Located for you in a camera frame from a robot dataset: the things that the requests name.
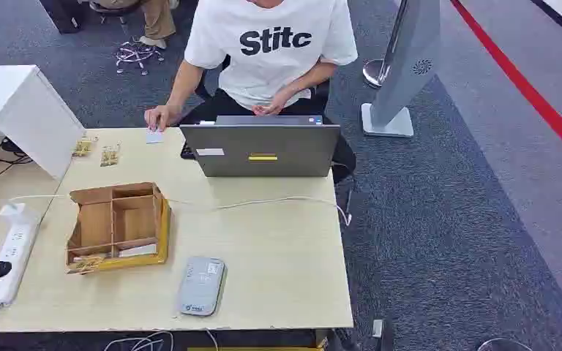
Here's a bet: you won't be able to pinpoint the person's left hand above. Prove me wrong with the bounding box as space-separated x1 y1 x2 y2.
252 91 293 117

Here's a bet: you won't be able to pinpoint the person's right hand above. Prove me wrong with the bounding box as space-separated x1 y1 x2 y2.
144 104 179 133

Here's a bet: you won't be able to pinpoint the person in white shirt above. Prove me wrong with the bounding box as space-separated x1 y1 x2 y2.
144 0 359 185

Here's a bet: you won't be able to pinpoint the grey laptop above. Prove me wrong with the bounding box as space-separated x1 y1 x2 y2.
179 114 342 178

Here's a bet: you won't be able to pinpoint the gold patterned card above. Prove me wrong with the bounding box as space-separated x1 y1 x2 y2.
67 256 105 274
100 143 121 168
72 136 99 158

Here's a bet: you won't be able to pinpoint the chair star base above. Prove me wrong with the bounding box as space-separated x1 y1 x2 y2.
114 38 166 77

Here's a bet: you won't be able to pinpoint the person in tan trousers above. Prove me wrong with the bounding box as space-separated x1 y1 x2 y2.
89 0 181 50

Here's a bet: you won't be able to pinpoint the round metal base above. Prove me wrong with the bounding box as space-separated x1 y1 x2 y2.
361 58 389 90

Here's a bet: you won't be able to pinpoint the wooden card box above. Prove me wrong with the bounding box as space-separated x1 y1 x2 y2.
65 181 172 276

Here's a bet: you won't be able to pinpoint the grey display stand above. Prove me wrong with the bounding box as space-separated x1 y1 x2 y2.
361 0 441 139

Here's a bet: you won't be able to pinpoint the white cabinet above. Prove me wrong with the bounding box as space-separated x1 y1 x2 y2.
0 64 86 181

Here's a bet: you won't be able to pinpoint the black box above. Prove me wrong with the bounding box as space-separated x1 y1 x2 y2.
38 0 89 35

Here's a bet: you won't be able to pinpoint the grey card reader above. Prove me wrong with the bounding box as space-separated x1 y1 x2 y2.
177 256 227 318

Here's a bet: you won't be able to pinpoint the white charger plug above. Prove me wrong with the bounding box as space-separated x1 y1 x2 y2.
0 202 26 218

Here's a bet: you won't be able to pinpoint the white power strip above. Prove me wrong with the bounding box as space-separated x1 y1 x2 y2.
0 203 40 308

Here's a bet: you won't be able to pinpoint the black cables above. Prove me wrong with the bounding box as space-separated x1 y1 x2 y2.
0 137 35 205

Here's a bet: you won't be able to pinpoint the white cable bundle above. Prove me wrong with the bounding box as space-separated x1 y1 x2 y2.
102 330 220 351

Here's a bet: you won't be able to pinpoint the metal ring base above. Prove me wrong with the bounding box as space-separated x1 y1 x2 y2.
476 338 535 351

